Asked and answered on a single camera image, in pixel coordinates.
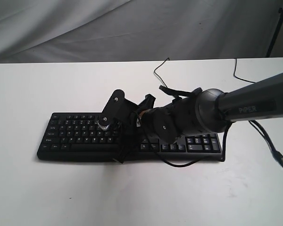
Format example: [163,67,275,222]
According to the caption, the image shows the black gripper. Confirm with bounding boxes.
[114,94,158,163]

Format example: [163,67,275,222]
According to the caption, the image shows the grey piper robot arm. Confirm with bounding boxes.
[111,73,283,163]

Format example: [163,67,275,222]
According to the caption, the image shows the black acer keyboard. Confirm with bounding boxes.
[37,113,225,162]

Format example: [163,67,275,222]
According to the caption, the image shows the grey backdrop cloth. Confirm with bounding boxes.
[0,0,283,63]

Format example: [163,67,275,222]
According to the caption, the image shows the black tripod stand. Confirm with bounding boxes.
[265,6,283,58]

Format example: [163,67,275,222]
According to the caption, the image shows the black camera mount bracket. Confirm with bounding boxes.
[97,89,137,131]

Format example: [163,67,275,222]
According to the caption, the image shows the black USB cable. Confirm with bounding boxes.
[153,57,283,164]

